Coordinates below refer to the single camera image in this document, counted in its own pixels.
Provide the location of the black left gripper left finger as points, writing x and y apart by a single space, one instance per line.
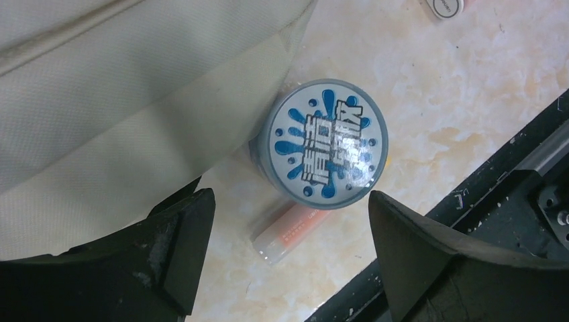
148 271

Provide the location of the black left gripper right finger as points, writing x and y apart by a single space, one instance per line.
431 272

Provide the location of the orange pink highlighter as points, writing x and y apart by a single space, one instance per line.
292 225

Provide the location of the cream canvas backpack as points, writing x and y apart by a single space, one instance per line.
109 107

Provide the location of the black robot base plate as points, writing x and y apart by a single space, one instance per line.
517 200

